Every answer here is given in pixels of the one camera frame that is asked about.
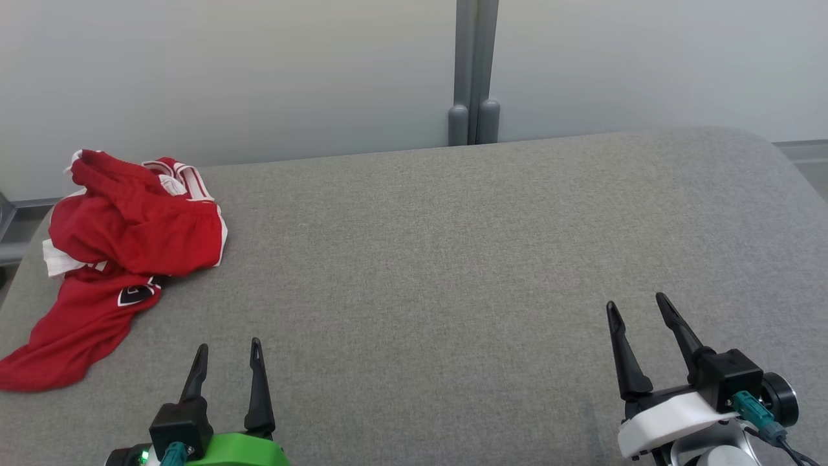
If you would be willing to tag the red jersey white sleeves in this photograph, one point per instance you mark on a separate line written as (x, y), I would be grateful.
(71, 330)

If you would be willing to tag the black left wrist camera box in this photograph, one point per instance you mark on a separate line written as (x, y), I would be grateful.
(180, 421)

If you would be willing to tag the grey double partition post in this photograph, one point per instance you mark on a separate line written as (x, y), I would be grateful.
(475, 65)

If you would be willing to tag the red shorts white side stripe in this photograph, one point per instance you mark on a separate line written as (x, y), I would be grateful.
(149, 233)

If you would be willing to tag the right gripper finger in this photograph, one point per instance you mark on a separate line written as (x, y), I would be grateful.
(629, 362)
(682, 336)

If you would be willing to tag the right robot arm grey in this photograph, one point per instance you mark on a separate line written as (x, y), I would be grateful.
(711, 450)

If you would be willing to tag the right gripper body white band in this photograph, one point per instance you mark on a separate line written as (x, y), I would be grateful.
(660, 421)

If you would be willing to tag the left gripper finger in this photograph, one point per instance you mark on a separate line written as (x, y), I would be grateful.
(196, 375)
(260, 395)

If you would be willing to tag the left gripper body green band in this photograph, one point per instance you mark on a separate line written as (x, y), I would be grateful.
(239, 450)

